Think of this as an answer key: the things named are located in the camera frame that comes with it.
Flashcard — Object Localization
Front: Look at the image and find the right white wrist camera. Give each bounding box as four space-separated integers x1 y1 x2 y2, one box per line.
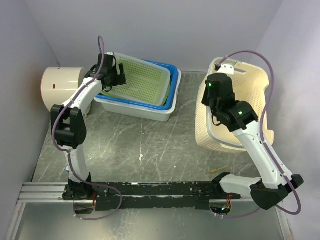
214 63 235 76

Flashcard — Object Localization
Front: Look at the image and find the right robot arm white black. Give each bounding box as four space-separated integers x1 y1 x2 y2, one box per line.
202 73 304 215

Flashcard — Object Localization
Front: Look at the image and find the white plastic tub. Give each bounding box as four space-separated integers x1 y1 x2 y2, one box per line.
94 69 182 122

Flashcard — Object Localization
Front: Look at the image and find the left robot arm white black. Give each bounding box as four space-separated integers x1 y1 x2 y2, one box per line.
50 52 126 200

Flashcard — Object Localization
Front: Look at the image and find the large cream perforated basket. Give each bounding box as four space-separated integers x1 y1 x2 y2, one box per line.
195 58 270 153

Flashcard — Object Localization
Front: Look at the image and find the green plastic tub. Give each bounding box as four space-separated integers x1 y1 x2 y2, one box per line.
158 74 172 107

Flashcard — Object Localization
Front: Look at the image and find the cream cylindrical appliance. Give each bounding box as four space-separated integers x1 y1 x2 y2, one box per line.
40 67 87 112

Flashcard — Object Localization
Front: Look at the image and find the blue plastic tub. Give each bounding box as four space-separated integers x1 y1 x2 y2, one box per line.
94 60 179 111

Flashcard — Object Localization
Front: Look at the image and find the small wooden stick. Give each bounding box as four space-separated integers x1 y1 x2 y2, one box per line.
209 165 229 174

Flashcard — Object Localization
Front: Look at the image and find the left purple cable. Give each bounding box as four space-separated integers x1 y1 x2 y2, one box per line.
51 35 124 221

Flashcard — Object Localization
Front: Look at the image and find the white perforated basket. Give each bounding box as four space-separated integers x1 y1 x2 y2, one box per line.
101 52 171 107

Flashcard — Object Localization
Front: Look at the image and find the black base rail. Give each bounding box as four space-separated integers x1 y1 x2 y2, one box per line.
62 181 240 211

